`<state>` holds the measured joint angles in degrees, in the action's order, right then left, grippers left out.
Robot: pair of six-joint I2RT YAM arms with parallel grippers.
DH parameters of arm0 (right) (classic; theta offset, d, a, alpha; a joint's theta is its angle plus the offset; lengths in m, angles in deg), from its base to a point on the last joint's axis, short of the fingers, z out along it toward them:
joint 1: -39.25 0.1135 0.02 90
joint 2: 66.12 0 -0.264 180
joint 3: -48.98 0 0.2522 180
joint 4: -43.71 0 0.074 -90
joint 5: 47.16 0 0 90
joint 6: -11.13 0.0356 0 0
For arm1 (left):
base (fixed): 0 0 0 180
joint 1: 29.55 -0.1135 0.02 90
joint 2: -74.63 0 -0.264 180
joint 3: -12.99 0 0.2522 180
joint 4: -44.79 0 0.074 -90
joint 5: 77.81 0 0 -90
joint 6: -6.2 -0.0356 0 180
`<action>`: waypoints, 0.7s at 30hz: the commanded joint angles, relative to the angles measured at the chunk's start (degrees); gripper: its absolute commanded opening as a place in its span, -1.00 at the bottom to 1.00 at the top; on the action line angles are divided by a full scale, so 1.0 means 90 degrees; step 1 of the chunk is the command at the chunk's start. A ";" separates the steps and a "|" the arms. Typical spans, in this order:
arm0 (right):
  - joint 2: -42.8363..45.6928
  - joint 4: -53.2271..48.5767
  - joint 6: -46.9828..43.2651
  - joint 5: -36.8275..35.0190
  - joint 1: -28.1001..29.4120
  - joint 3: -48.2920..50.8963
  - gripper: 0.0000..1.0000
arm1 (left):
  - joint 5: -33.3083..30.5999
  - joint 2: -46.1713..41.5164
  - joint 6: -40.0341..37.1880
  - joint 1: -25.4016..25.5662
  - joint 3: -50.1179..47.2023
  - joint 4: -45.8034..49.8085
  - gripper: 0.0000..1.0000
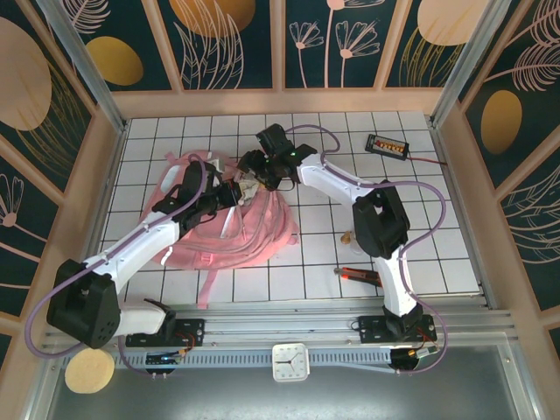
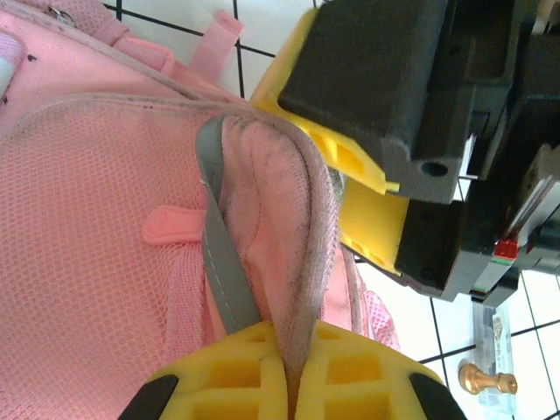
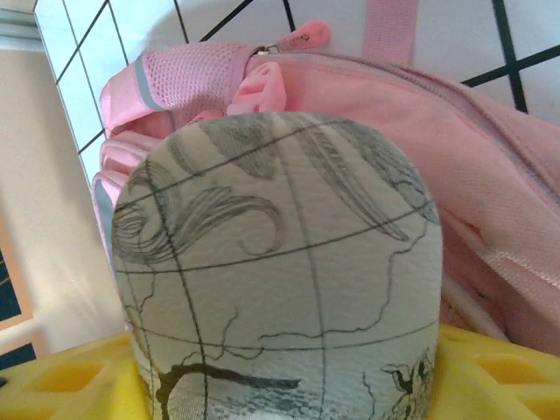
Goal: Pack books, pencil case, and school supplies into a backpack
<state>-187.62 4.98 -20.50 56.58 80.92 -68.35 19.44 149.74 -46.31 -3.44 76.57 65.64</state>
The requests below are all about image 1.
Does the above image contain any white patterned item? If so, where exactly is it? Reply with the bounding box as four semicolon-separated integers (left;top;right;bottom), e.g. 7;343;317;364
235;172;262;206

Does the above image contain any pink backpack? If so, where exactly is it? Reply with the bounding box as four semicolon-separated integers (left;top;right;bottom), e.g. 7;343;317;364
138;148;301;310

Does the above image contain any black circuit board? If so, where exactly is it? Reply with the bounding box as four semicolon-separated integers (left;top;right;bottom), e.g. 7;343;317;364
365;133;411;162

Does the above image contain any red black utility knife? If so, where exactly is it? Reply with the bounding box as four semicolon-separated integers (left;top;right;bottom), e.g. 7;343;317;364
334;265;382;288

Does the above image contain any small controller module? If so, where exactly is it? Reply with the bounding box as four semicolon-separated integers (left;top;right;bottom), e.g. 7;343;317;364
409;345;441;361
145;349;187;368

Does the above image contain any white square clock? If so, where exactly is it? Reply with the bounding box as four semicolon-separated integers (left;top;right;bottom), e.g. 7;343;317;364
271;343;312;383

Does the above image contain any yellow round sponge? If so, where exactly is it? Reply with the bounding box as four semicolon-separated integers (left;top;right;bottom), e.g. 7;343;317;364
64;348;116;394

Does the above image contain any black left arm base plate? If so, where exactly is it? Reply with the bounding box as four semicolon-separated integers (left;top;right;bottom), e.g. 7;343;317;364
125;318;206;348

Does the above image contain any aluminium table rail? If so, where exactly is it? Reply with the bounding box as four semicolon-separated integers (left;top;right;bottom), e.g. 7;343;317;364
43;305;520;349

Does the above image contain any red wire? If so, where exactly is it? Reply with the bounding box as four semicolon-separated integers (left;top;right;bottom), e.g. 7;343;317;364
409;153;448;166

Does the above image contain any grey slotted cable duct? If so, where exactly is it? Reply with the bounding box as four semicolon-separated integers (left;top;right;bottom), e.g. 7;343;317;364
63;347;393;373

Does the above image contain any aluminium frame post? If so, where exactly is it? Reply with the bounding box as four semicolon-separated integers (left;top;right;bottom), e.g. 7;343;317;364
428;0;522;128
34;0;130;135

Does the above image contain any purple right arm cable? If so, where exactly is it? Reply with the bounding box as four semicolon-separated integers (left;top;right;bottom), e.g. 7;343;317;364
286;124;447;377

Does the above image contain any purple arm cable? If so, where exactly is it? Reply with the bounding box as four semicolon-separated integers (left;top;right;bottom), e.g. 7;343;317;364
24;159;207;377
286;124;447;377

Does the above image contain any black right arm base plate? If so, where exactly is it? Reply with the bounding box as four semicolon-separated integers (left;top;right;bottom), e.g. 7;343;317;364
357;313;438;345

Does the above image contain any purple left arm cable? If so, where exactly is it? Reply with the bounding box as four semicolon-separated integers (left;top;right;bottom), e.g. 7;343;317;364
24;159;207;377

